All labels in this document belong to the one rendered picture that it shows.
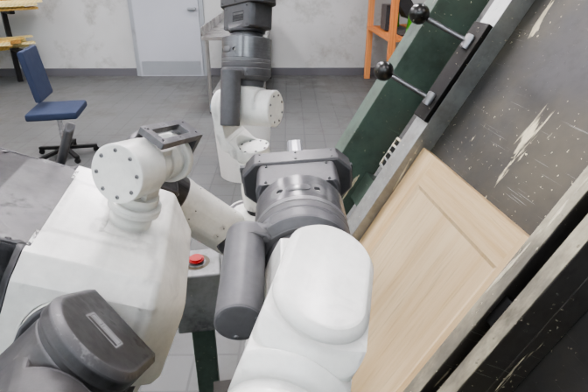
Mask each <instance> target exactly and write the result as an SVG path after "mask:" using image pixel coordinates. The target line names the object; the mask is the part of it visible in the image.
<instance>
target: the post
mask: <svg viewBox="0 0 588 392"><path fill-rule="evenodd" d="M192 343H193V350H194V358H195V365H196V372H197V380H198V387H199V392H214V382H217V381H219V380H220V374H219V364H218V354H217V345H216V335H215V330H210V331H203V332H192Z"/></svg>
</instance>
